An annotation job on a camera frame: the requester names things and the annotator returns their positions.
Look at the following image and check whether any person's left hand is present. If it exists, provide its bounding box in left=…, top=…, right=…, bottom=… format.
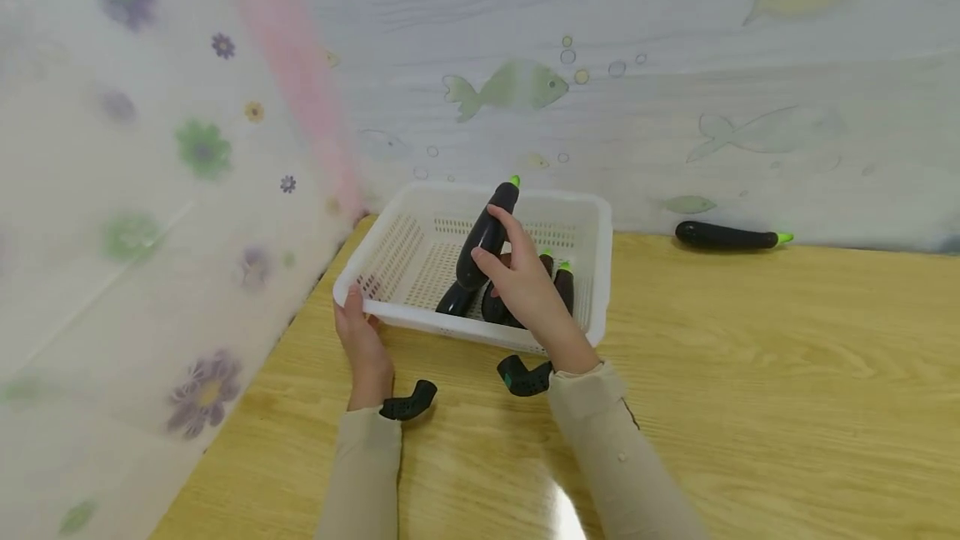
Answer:
left=333, top=283, right=397, bottom=413

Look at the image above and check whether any person's right hand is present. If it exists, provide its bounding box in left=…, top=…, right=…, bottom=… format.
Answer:
left=470, top=204, right=602, bottom=377

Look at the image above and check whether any dark purple toy eggplant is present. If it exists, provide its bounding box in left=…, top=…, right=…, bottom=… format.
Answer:
left=674, top=220, right=795, bottom=253
left=455, top=175, right=523, bottom=292
left=480, top=250, right=556, bottom=330
left=552, top=260, right=577, bottom=318
left=435, top=280, right=479, bottom=318

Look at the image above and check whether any white plastic perforated basket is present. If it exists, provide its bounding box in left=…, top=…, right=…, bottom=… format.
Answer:
left=332, top=180, right=614, bottom=356

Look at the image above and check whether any person's left forearm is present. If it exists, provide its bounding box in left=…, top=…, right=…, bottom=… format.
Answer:
left=312, top=404, right=405, bottom=540

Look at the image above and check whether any person's right forearm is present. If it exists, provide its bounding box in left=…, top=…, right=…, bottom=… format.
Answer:
left=547, top=360, right=712, bottom=540

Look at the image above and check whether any black wrist band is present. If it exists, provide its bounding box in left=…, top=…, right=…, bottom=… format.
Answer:
left=377, top=379, right=439, bottom=423
left=495, top=354, right=555, bottom=398

